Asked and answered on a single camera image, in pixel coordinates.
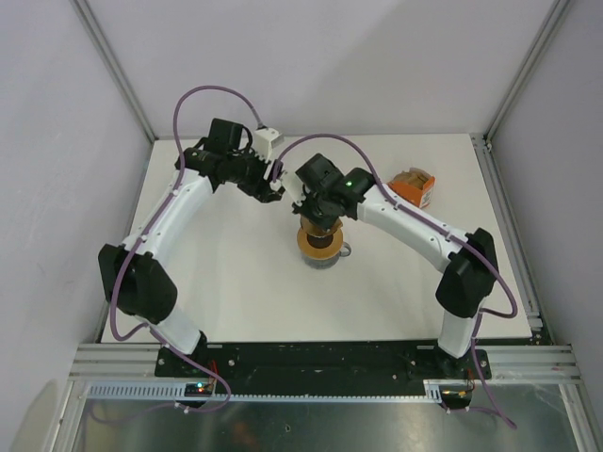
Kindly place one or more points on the grey slotted cable duct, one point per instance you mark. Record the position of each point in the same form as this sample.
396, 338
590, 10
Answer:
174, 390

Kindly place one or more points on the aluminium frame post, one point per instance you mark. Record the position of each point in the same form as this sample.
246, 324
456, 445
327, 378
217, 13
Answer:
545, 35
104, 49

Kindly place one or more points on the brown paper coffee filter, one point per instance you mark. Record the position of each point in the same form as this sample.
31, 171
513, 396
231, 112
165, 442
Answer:
312, 229

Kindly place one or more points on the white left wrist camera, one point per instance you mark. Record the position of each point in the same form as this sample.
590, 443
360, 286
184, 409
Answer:
265, 141

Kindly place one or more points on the orange coffee filter box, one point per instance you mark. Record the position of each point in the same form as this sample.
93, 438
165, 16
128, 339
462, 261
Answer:
420, 197

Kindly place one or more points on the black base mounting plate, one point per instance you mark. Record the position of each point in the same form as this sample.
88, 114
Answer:
338, 368

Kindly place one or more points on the right aluminium frame post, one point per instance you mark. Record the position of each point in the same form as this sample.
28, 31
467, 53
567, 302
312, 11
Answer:
545, 35

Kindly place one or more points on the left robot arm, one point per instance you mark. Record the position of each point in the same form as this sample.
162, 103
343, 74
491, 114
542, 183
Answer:
134, 273

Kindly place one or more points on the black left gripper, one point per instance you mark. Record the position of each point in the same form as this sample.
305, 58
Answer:
260, 189

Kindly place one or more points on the grey glass coffee server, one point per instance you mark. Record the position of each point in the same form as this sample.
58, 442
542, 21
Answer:
315, 263

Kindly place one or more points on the left aluminium frame post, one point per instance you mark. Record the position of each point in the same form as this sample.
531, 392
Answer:
104, 49

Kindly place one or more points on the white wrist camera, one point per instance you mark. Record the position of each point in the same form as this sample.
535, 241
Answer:
287, 181
265, 141

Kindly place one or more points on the brown paper coffee filters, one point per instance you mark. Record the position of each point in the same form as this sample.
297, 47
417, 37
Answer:
413, 177

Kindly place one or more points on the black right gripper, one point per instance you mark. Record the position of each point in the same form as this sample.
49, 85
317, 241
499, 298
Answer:
305, 211

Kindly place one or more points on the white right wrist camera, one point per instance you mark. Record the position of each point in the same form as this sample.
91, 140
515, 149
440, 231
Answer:
287, 181

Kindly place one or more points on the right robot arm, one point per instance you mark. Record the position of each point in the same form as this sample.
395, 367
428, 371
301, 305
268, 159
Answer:
465, 260

